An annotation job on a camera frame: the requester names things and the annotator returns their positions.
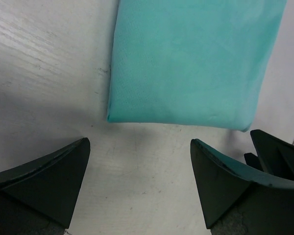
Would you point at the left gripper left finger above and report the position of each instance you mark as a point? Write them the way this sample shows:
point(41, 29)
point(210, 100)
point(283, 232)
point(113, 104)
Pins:
point(39, 197)

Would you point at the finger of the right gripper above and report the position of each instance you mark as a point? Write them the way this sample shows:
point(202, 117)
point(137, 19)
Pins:
point(276, 156)
point(252, 161)

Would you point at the mint green t shirt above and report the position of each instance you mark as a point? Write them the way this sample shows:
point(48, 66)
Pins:
point(191, 62)

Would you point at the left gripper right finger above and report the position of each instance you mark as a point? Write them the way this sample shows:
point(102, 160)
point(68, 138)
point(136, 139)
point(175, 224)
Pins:
point(237, 199)

